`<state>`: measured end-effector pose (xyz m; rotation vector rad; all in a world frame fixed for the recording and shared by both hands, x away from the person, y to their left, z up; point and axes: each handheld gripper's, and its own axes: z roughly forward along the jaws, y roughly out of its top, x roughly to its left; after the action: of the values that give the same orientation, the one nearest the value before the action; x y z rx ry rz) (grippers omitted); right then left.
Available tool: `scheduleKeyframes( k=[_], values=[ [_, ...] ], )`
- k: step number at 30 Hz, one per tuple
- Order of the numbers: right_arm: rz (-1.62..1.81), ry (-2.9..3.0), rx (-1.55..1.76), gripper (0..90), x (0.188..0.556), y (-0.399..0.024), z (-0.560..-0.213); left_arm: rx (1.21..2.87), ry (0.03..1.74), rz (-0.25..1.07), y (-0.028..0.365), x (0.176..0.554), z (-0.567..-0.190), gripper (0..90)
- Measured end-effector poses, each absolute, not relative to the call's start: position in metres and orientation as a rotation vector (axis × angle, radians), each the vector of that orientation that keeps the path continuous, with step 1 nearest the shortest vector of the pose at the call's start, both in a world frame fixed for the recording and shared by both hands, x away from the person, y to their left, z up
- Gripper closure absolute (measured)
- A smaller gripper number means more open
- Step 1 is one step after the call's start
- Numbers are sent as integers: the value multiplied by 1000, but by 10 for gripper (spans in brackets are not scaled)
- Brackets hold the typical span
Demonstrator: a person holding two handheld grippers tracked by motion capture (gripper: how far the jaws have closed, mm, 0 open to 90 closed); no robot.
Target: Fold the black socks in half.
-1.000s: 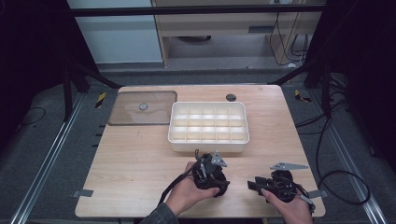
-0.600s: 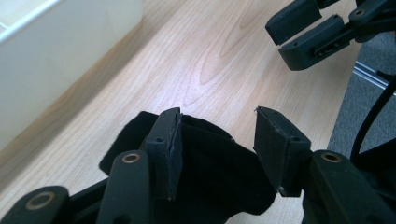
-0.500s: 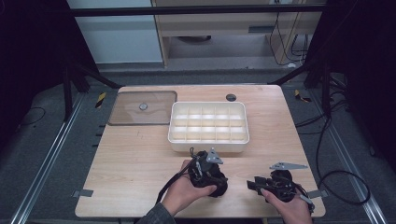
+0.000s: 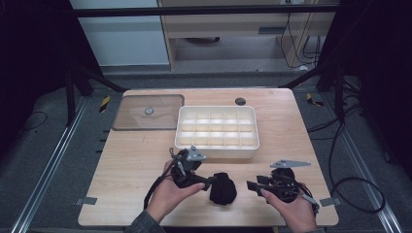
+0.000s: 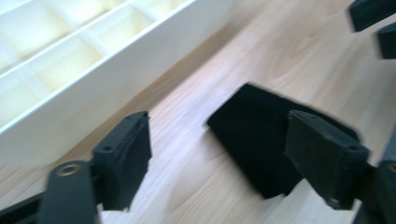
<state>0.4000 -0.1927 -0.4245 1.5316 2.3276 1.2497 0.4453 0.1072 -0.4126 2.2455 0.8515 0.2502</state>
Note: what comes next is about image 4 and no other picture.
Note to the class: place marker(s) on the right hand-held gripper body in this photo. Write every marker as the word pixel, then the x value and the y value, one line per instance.
pixel 286 186

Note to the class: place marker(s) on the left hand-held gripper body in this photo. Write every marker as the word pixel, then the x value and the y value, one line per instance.
pixel 186 168

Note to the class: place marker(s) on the black sock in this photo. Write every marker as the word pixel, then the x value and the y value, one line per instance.
pixel 223 191

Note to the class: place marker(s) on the white divided storage box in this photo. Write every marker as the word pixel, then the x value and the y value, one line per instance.
pixel 217 152

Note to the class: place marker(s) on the person's right hand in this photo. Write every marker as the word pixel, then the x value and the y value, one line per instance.
pixel 298 215

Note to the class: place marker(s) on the person's left hand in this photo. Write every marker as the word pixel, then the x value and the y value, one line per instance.
pixel 168 199

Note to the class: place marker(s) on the grey tape strip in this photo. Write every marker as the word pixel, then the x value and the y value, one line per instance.
pixel 85 201
pixel 330 202

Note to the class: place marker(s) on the transparent lid with knob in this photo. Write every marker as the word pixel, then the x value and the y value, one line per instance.
pixel 136 119

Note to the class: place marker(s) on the dark round table grommet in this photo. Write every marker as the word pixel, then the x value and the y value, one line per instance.
pixel 240 101

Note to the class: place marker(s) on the yellow black striped tape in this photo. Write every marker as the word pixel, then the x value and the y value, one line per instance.
pixel 312 100
pixel 104 104

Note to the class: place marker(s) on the black metal stand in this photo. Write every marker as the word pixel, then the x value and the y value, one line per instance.
pixel 339 97
pixel 70 97

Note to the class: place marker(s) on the white plug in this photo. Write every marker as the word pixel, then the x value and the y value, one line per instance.
pixel 303 68

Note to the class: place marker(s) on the white cabinet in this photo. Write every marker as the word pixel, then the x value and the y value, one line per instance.
pixel 126 42

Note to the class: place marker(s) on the dark curtain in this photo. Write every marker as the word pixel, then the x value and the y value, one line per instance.
pixel 382 81
pixel 32 64

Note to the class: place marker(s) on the light wooden cabinet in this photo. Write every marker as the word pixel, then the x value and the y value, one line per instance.
pixel 233 24

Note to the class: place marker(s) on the black horizontal bar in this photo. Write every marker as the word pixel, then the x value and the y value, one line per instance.
pixel 194 11

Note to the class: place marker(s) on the metal floor rail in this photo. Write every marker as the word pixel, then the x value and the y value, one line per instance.
pixel 366 174
pixel 48 168

